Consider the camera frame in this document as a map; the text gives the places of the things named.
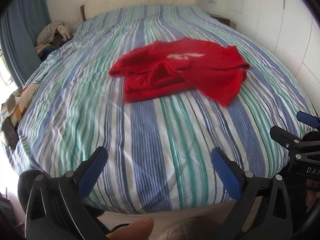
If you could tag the pile of clothes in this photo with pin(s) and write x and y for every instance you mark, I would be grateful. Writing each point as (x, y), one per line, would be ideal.
(50, 40)

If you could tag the dark wooden nightstand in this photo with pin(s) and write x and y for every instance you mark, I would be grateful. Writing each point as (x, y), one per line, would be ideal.
(221, 19)

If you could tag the red knitted sweater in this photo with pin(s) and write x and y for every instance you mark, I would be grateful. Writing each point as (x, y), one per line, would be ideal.
(165, 68)

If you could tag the white cat figurine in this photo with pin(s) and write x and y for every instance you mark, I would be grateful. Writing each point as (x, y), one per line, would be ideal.
(63, 32)

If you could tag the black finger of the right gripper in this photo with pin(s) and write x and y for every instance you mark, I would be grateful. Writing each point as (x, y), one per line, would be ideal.
(286, 139)
(310, 120)

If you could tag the blue green striped duvet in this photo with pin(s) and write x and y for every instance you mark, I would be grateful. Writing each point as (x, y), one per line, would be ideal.
(159, 150)

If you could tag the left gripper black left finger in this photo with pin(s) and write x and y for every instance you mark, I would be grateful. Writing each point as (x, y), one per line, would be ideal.
(55, 209)

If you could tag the teal curtain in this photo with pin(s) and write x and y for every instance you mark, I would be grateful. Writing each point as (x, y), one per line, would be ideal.
(20, 26)

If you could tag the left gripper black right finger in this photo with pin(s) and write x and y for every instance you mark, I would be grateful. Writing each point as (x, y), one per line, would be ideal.
(273, 219)

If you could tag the person's left hand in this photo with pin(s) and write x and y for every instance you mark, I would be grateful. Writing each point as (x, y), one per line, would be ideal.
(137, 230)

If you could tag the person's right hand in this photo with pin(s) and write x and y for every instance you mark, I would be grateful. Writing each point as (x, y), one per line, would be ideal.
(312, 195)

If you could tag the white wardrobe doors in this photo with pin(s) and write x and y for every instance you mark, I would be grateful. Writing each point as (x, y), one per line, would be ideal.
(287, 29)

